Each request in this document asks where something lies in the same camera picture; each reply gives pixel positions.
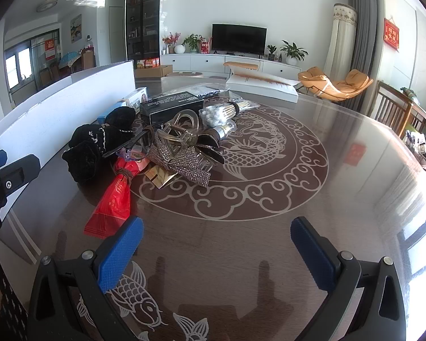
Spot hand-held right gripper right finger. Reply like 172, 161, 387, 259
290, 216, 407, 341

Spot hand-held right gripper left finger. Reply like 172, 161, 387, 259
28, 216, 144, 341

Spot red packet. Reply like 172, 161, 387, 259
84, 158, 151, 238

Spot white cardboard box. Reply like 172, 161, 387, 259
0, 60, 136, 217

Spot black velvet hair bow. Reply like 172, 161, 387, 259
62, 107, 137, 185

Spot gold card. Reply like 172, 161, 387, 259
144, 165, 178, 189

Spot dark sunglasses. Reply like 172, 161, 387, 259
101, 128, 157, 161

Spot clear claw hair clip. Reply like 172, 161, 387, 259
156, 111, 201, 150

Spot brown claw hair clip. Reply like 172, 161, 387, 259
192, 130, 228, 173

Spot blue box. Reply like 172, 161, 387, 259
97, 88, 150, 124

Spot small silver bottle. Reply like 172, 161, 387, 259
211, 120, 238, 140

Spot black box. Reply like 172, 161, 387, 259
139, 92, 204, 116

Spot bagged cotton swabs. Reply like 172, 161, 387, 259
199, 100, 260, 130

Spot bagged phone case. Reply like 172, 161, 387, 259
151, 82, 231, 101

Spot wooden dining chair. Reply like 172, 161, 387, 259
38, 62, 61, 88

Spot dining table with cloth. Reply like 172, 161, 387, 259
59, 50, 82, 72

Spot black dotted cloth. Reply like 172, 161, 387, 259
0, 252, 32, 341

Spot framed painting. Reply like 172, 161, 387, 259
70, 14, 83, 41

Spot white door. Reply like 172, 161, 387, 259
109, 6, 126, 65

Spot brown cardboard box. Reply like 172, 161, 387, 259
134, 65, 173, 78

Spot white flat box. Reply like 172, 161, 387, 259
225, 70, 300, 104

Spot orange lounge chair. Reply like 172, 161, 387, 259
297, 66, 374, 102

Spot glass display cabinet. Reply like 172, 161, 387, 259
125, 0, 163, 66

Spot large plant white pot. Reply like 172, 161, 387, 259
280, 41, 309, 66

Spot white television cabinet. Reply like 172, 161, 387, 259
160, 53, 302, 79

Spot orange top stool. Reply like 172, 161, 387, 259
223, 61, 261, 79

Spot red flowers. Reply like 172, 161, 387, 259
162, 32, 181, 55

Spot cloth covered air conditioner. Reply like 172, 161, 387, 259
323, 3, 359, 79

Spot grey curtain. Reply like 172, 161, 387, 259
348, 0, 386, 112

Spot green leafy plant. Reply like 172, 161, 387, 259
182, 34, 204, 53

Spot black television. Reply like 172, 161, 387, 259
212, 24, 268, 55

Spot red wall hanging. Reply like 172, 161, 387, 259
383, 18, 401, 51

